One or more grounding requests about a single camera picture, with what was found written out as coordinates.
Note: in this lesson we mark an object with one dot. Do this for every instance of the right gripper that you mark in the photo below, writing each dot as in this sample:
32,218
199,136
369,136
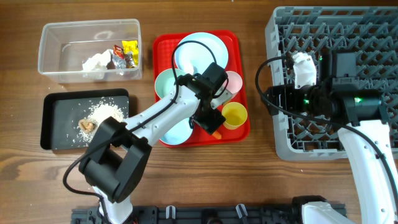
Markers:
287,92

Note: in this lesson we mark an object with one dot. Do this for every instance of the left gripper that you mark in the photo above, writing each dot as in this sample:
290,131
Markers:
211,125

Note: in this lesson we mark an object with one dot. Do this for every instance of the orange carrot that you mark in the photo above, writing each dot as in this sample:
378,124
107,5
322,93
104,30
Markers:
217,135

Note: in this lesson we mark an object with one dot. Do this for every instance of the light blue bowl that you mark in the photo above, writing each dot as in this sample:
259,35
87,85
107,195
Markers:
178,134

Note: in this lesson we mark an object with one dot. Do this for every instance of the green bowl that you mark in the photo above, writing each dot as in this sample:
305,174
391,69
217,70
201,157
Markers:
164,83

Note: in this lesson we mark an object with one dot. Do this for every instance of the yellow snack wrapper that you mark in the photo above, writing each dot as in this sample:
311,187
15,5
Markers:
131,53

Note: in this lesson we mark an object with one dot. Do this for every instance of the red silver candy wrapper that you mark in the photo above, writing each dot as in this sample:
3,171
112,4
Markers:
117,58

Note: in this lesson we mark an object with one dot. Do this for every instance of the white tissue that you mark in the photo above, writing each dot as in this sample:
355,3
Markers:
96,65

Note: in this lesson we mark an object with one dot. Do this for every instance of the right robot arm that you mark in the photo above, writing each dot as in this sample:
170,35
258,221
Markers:
329,93

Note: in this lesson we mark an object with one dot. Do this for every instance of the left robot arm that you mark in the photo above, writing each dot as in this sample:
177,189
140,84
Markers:
114,162

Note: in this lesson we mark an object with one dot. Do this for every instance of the grey dishwasher rack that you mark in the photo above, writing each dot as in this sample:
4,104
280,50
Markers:
369,31

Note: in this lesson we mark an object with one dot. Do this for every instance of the black food waste tray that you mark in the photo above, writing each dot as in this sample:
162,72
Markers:
57,114

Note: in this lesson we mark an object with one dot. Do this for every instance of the clear plastic waste bin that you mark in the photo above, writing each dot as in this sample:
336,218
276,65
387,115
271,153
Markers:
66,46

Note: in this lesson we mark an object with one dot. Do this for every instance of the red plastic tray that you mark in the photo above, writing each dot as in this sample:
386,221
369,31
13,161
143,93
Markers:
162,52

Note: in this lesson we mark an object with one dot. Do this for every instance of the yellow plastic cup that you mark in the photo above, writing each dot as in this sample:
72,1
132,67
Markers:
235,114

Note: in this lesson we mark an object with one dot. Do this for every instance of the pink plastic cup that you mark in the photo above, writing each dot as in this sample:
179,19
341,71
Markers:
234,83

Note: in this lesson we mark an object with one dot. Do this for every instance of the pile of rice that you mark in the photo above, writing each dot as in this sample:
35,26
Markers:
97,109

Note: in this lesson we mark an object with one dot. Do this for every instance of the brown food scrap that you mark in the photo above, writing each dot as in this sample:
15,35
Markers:
87,125

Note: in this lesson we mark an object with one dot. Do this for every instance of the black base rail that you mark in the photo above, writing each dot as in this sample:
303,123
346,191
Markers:
267,214

